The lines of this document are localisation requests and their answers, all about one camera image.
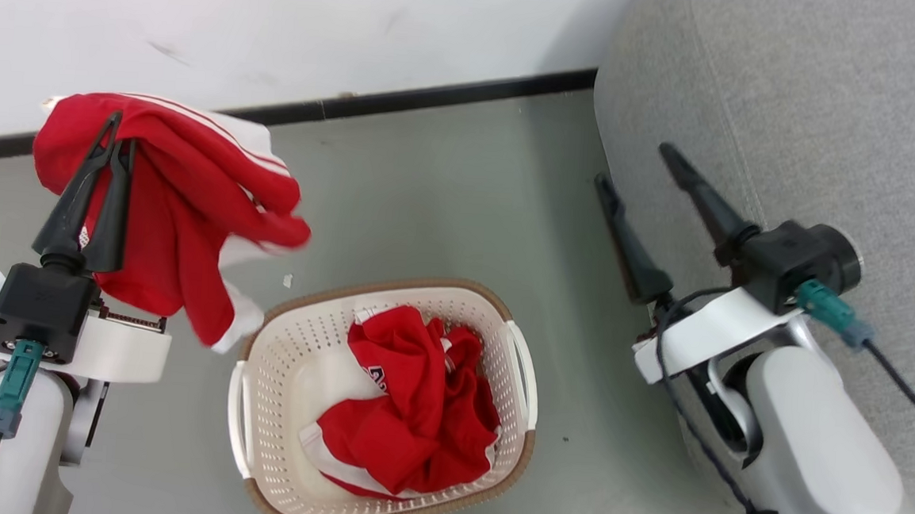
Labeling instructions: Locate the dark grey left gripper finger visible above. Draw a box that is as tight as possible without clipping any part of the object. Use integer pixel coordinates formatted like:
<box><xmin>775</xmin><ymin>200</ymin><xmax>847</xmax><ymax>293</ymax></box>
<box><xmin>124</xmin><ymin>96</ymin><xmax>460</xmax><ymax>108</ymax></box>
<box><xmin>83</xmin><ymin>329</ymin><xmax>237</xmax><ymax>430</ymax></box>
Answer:
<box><xmin>85</xmin><ymin>137</ymin><xmax>137</xmax><ymax>275</ymax></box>
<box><xmin>33</xmin><ymin>107</ymin><xmax>123</xmax><ymax>262</ymax></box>

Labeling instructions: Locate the red jersey with chest print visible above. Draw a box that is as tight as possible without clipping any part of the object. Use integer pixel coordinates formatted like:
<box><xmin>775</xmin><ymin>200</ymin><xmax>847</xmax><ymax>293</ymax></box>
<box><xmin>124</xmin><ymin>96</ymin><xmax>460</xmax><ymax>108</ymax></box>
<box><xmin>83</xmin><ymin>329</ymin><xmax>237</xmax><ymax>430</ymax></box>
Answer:
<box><xmin>297</xmin><ymin>300</ymin><xmax>509</xmax><ymax>505</ymax></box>

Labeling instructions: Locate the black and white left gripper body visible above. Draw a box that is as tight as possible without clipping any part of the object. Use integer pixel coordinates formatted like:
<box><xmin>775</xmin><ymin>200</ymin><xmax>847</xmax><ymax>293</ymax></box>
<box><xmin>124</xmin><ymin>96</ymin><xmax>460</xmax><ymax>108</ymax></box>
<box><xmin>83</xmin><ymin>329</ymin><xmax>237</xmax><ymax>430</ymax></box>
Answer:
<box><xmin>0</xmin><ymin>263</ymin><xmax>175</xmax><ymax>387</ymax></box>

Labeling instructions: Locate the black wall baseboard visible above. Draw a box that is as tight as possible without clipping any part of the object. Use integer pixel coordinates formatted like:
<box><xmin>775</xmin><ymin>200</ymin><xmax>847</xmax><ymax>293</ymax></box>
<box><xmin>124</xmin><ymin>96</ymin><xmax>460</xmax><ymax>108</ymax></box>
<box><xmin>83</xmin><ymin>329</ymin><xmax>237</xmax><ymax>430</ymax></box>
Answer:
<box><xmin>0</xmin><ymin>32</ymin><xmax>599</xmax><ymax>201</ymax></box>

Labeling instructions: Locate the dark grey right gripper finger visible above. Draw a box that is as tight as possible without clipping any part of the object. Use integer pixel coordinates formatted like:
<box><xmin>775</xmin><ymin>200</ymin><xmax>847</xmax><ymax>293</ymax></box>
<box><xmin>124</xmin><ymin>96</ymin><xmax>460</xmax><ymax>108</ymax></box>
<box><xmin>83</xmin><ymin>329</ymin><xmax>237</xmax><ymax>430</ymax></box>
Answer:
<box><xmin>587</xmin><ymin>172</ymin><xmax>680</xmax><ymax>307</ymax></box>
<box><xmin>652</xmin><ymin>142</ymin><xmax>765</xmax><ymax>267</ymax></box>

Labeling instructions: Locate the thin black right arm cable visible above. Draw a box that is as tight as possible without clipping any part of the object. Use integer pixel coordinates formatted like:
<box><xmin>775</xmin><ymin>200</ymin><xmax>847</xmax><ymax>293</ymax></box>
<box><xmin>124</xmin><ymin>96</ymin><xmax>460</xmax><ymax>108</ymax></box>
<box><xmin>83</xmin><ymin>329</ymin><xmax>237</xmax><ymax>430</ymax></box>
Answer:
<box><xmin>645</xmin><ymin>284</ymin><xmax>802</xmax><ymax>514</ymax></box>

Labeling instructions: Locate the teal connector gripper cable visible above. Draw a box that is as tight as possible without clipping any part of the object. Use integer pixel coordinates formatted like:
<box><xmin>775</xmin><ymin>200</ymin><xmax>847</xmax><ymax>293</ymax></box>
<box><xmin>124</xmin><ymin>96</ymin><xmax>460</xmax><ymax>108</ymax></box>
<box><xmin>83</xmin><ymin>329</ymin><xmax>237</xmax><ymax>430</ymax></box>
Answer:
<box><xmin>787</xmin><ymin>279</ymin><xmax>915</xmax><ymax>439</ymax></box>
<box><xmin>0</xmin><ymin>339</ymin><xmax>45</xmax><ymax>514</ymax></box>

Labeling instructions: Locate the red garment with white stripes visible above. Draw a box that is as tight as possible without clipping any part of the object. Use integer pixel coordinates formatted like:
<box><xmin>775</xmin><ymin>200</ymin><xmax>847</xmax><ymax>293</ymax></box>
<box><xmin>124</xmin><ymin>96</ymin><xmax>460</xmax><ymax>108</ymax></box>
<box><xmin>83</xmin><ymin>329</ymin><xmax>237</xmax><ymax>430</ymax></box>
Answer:
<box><xmin>21</xmin><ymin>88</ymin><xmax>320</xmax><ymax>359</ymax></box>

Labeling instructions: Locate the grey fabric sofa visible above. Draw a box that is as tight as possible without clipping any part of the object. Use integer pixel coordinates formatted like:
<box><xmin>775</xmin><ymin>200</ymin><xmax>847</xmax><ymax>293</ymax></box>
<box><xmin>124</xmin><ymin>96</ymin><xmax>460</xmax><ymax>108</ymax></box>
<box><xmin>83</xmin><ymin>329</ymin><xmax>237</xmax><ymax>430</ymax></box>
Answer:
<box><xmin>568</xmin><ymin>0</ymin><xmax>915</xmax><ymax>514</ymax></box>

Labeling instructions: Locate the teal connector right gripper cable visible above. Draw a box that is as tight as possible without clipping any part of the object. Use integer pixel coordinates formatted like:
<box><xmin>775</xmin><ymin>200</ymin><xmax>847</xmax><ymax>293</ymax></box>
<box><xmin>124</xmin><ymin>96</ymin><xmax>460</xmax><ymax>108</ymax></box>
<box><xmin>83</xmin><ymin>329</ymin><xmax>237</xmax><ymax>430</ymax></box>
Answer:
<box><xmin>787</xmin><ymin>279</ymin><xmax>915</xmax><ymax>439</ymax></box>

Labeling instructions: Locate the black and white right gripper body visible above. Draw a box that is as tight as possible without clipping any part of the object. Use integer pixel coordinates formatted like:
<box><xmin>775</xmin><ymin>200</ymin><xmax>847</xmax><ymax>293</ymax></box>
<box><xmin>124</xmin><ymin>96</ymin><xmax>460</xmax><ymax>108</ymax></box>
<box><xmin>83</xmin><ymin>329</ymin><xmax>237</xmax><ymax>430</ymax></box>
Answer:
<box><xmin>631</xmin><ymin>211</ymin><xmax>865</xmax><ymax>396</ymax></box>

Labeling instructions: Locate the teal connector left gripper cable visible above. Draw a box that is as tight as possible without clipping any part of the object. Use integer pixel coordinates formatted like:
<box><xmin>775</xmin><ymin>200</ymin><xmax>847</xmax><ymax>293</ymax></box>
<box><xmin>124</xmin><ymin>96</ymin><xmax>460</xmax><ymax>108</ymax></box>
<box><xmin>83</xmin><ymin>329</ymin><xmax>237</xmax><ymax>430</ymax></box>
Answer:
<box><xmin>0</xmin><ymin>339</ymin><xmax>45</xmax><ymax>514</ymax></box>

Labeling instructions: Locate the cream perforated plastic laundry basket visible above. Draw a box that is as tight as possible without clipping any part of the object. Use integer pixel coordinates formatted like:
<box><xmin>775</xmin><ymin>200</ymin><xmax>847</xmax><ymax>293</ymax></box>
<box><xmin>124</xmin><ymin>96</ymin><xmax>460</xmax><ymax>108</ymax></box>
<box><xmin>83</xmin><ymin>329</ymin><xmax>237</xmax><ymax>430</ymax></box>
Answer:
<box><xmin>221</xmin><ymin>266</ymin><xmax>546</xmax><ymax>514</ymax></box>

